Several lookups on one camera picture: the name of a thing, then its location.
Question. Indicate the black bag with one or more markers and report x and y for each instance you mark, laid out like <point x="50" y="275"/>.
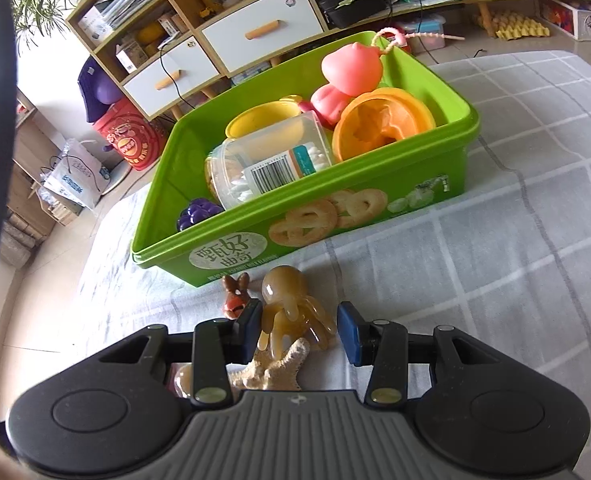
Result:
<point x="350" y="2"/>

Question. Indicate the white drawer with lock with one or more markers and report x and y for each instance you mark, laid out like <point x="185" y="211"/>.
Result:
<point x="260" y="30"/>

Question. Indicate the purple grape toy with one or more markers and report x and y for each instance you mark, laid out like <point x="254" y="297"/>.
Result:
<point x="200" y="215"/>

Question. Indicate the red bucket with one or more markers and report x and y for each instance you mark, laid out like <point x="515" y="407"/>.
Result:
<point x="128" y="140"/>

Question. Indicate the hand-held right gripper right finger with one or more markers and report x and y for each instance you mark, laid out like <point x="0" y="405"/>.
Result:
<point x="349" y="332"/>

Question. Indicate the small white carton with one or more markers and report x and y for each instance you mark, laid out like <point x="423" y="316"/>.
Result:
<point x="131" y="56"/>

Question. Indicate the yellow egg tray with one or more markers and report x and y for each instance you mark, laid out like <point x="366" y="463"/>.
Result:
<point x="518" y="25"/>

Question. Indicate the wooden cabinet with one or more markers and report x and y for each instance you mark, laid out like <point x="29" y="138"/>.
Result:
<point x="195" y="30"/>

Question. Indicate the white shopping bag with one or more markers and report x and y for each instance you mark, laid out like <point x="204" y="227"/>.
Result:
<point x="75" y="175"/>

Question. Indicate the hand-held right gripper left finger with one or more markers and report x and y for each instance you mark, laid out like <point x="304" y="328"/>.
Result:
<point x="249" y="332"/>

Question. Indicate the purple hat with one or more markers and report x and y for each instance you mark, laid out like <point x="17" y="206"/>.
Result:
<point x="97" y="92"/>

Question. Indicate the orange toy bowl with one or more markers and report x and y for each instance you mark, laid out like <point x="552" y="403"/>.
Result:
<point x="415" y="110"/>

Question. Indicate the small red crab toy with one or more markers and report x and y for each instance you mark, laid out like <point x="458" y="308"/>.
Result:
<point x="235" y="302"/>

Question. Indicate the pink rubber toy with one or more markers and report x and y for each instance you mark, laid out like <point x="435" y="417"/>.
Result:
<point x="350" y="67"/>

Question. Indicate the clear cotton swab jar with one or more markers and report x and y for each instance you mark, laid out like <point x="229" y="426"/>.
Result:
<point x="275" y="170"/>

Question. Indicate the grey checked bedsheet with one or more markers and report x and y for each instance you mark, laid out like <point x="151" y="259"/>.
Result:
<point x="500" y="260"/>

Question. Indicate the white crate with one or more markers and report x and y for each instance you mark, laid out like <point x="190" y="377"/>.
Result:
<point x="575" y="20"/>

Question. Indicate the yellow toy pot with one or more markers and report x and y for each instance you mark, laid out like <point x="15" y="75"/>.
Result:
<point x="260" y="112"/>

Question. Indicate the beige starfish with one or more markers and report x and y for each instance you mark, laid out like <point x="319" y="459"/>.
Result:
<point x="275" y="372"/>

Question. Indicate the green plastic box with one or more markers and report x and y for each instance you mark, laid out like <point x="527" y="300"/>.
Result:
<point x="375" y="175"/>

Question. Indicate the clear storage box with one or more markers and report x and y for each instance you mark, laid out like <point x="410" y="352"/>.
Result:
<point x="425" y="30"/>

